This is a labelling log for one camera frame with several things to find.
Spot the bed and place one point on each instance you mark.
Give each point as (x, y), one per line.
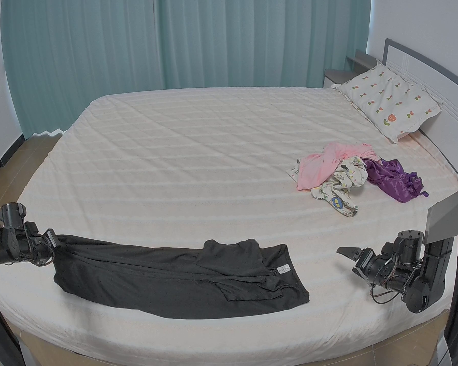
(175, 147)

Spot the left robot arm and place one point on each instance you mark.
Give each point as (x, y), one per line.
(7, 242)

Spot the black T-shirt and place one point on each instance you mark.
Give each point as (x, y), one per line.
(156, 280)

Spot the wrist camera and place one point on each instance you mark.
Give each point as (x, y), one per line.
(388, 249)
(31, 228)

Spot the purple garment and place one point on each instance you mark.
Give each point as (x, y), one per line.
(393, 181)

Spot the blue-green curtain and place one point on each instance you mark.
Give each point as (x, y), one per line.
(99, 52)

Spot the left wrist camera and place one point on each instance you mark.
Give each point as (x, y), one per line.
(31, 228)

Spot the grey bedside table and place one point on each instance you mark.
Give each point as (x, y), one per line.
(336, 76)

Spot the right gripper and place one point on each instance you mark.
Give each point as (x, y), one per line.
(372, 267)

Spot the pink garment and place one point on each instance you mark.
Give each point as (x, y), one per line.
(316, 166)

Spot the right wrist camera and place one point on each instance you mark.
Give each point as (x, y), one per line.
(388, 249)

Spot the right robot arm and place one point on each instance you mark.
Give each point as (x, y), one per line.
(439, 250)

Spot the white printed garment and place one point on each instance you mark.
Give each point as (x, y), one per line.
(353, 174)

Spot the white printed pillow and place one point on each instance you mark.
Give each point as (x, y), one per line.
(389, 97)

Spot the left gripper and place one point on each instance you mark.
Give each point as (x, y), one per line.
(50, 244)

